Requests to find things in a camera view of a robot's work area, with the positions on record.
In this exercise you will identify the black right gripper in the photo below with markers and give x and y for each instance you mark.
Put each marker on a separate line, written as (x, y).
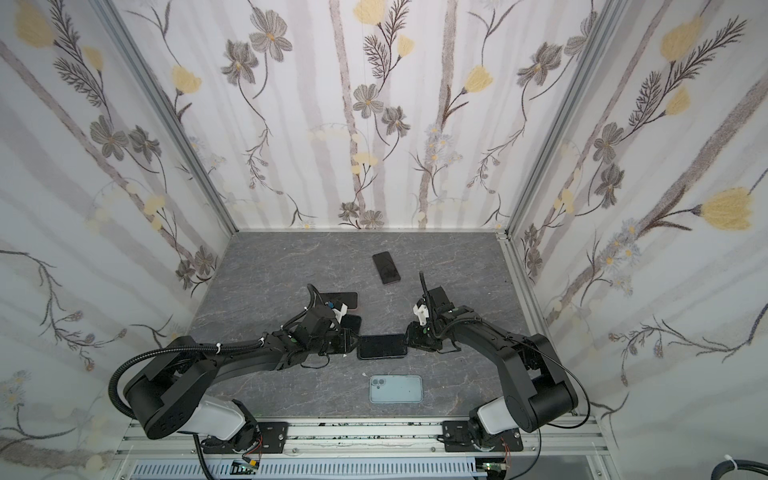
(432, 306)

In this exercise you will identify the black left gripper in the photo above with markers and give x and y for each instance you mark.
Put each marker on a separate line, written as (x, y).
(346, 341)

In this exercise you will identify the black phone picked up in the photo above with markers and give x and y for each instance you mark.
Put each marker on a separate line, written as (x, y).
(336, 300)

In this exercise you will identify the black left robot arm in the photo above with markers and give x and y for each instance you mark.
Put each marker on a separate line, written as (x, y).
(166, 390)

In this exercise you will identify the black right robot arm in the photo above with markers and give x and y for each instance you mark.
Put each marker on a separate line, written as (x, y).
(536, 388)

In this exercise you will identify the light blue phone case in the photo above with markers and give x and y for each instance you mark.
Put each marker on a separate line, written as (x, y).
(392, 389)

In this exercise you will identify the small green circuit board right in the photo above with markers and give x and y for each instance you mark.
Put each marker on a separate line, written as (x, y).
(492, 469)

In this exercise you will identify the small green circuit board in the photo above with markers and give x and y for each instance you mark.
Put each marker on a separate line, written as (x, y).
(492, 469)
(244, 467)

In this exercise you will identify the small green circuit board left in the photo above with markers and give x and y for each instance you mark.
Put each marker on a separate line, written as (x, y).
(244, 467)

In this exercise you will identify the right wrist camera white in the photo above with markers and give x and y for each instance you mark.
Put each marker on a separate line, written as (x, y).
(421, 311)

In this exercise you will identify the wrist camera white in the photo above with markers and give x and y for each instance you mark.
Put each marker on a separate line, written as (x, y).
(340, 312)
(421, 311)

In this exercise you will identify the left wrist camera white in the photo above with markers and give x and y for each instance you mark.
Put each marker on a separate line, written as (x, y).
(340, 312)

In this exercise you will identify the aluminium frame rail front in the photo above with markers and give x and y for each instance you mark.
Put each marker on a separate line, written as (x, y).
(373, 437)

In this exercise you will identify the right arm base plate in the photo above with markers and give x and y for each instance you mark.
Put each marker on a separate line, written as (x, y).
(468, 436)

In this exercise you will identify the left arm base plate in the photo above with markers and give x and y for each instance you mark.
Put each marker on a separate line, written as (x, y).
(254, 438)

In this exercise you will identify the white slotted cable duct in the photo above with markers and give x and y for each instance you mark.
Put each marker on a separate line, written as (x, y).
(354, 468)

